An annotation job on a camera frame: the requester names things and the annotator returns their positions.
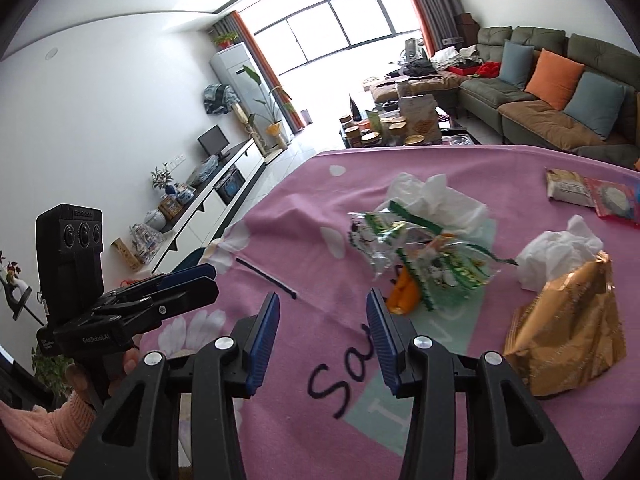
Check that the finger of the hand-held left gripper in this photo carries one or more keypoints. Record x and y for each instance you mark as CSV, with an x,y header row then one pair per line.
x,y
190,292
185,274

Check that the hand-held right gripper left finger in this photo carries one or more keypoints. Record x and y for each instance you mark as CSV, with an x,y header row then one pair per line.
x,y
262,345

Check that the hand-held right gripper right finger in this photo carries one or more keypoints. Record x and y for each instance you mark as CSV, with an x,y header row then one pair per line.
x,y
382,345

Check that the green snack wrapper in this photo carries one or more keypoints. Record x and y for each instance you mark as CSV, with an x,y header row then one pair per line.
x,y
440,265

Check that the white tissue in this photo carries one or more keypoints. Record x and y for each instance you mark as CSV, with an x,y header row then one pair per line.
x,y
555,250
440,205

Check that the gold foil snack bag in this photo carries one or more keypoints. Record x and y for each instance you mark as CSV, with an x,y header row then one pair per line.
x,y
570,330

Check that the person's left hand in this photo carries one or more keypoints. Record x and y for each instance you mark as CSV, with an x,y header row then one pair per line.
x,y
77,380

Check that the clear printed gift bag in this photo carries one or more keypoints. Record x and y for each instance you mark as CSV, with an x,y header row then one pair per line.
x,y
146,242

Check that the brown cardboard box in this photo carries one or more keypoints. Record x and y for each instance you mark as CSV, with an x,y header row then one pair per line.
x,y
126,255

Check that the white ceramic jar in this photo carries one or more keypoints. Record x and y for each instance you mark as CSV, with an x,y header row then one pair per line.
x,y
154,219

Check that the red flowering plant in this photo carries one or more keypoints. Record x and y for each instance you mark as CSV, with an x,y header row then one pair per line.
x,y
10,266

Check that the white TV cabinet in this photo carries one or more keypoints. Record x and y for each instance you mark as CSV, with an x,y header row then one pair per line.
x,y
210,205

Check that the blue and white porcelain jar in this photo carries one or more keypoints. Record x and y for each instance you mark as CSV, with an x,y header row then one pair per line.
x,y
185,194

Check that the plant in blue vase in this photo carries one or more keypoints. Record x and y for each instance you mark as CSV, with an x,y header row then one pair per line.
x,y
162,177

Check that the clear plastic bag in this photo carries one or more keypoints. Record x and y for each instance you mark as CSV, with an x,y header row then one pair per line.
x,y
202,170

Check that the green leafy plant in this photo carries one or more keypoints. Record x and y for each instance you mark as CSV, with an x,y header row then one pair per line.
x,y
50,370

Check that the pink flowered blanket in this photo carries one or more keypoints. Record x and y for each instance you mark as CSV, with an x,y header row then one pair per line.
x,y
300,200

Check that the black monitor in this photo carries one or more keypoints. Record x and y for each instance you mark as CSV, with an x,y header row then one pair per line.
x,y
212,140

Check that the cloth covered standing fan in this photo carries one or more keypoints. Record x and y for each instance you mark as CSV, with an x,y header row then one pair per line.
x,y
217,97

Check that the tall leafy potted plant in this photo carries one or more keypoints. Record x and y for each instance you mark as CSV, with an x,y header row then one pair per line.
x,y
272,110

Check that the small grey bin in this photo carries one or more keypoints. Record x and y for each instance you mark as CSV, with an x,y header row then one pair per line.
x,y
306,117

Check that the group of food jars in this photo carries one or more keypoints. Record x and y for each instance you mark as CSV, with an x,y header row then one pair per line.
x,y
370,135

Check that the white standing air conditioner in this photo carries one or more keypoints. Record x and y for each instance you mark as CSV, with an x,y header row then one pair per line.
x,y
230,67

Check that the glass coffee table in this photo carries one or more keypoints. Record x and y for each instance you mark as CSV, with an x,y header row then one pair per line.
x,y
450,125

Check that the orange and grey curtain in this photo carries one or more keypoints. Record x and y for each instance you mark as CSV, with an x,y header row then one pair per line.
x,y
435,5
260,55

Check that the brown paper bag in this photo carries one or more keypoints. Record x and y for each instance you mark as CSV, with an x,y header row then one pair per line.
x,y
420,115

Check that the small potted green plant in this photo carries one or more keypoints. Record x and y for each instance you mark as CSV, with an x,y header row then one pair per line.
x,y
225,40

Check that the beige snack packet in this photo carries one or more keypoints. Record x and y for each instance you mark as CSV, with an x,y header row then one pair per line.
x,y
567,187

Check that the brown ottoman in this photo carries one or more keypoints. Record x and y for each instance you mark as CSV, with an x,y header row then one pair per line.
x,y
385,92

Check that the red snack packet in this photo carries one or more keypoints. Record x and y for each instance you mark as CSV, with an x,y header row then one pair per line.
x,y
615,200

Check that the brown sofa seat mat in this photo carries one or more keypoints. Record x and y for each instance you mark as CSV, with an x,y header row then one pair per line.
x,y
540,120

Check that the black bag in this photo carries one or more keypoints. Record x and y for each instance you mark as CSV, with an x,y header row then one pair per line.
x,y
420,67

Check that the large window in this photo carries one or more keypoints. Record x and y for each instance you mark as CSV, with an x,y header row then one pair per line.
x,y
320,25

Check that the red cloth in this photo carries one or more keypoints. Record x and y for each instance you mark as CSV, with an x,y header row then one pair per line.
x,y
489,70

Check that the office chair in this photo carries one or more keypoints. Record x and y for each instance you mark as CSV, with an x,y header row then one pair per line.
x,y
415,49

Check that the pile of light clothes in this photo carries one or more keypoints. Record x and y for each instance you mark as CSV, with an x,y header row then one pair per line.
x,y
452,55

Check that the grey-blue cushion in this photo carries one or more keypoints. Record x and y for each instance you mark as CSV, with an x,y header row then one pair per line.
x,y
595,105
516,62

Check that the brown speaker box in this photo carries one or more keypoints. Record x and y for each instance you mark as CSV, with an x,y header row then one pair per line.
x,y
467,27

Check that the green corner sofa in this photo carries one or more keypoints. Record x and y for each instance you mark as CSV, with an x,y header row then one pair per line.
x,y
600,50

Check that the white wall sockets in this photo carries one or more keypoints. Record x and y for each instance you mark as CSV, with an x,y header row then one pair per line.
x,y
175,161

